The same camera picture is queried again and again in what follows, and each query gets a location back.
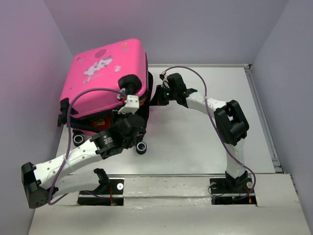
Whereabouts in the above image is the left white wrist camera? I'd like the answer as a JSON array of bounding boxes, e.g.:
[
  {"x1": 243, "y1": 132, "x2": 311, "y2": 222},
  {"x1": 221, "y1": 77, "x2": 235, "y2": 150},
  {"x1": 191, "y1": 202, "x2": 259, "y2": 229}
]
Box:
[{"x1": 118, "y1": 95, "x2": 140, "y2": 115}]

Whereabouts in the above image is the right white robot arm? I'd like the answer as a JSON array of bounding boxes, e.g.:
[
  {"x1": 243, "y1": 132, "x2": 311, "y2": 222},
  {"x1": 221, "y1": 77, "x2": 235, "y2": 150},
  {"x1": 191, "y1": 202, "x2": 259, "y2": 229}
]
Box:
[{"x1": 151, "y1": 72, "x2": 249, "y2": 192}]

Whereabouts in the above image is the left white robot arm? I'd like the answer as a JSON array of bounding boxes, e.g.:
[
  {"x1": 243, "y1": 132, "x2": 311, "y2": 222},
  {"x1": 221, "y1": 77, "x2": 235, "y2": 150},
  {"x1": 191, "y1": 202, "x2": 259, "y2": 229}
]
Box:
[{"x1": 21, "y1": 113, "x2": 146, "y2": 209}]

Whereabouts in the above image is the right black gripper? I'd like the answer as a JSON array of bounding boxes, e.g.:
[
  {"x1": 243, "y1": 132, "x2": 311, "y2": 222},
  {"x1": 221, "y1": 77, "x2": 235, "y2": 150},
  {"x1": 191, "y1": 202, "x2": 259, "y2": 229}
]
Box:
[{"x1": 149, "y1": 85, "x2": 177, "y2": 106}]

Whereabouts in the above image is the pink hard-shell suitcase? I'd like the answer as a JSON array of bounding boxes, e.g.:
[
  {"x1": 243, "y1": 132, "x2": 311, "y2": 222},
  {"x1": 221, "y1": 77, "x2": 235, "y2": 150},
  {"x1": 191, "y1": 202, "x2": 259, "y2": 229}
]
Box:
[{"x1": 57, "y1": 38, "x2": 153, "y2": 147}]

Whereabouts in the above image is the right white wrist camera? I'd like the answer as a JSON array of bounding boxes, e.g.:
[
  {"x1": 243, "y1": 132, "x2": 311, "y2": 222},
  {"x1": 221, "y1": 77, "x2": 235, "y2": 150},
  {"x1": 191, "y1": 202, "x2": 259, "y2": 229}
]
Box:
[{"x1": 159, "y1": 73, "x2": 168, "y2": 85}]

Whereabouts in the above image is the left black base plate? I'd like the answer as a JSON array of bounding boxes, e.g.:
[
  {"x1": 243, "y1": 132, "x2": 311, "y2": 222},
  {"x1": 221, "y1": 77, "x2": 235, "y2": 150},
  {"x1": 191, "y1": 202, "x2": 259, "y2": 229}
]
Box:
[{"x1": 77, "y1": 177, "x2": 124, "y2": 206}]

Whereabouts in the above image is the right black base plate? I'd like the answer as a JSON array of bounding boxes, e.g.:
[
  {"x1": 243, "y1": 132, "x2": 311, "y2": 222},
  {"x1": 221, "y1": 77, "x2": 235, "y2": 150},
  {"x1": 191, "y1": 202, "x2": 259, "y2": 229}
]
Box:
[{"x1": 208, "y1": 177, "x2": 257, "y2": 205}]

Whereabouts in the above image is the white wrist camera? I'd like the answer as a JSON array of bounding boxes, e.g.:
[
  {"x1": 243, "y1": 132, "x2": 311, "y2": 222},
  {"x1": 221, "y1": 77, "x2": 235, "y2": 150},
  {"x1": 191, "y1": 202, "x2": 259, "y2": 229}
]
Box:
[
  {"x1": 159, "y1": 73, "x2": 168, "y2": 85},
  {"x1": 118, "y1": 95, "x2": 140, "y2": 115}
]

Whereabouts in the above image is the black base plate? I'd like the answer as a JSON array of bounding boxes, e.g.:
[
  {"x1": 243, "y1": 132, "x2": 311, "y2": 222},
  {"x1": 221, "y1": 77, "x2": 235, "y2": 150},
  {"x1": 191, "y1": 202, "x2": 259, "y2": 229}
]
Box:
[
  {"x1": 208, "y1": 177, "x2": 257, "y2": 205},
  {"x1": 77, "y1": 177, "x2": 124, "y2": 206}
]

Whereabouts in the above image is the red cartoon girl cloth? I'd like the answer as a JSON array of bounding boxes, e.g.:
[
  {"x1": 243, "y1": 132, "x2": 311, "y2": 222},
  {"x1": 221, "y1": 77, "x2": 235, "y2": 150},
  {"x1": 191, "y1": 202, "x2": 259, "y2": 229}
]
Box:
[{"x1": 90, "y1": 116, "x2": 111, "y2": 131}]

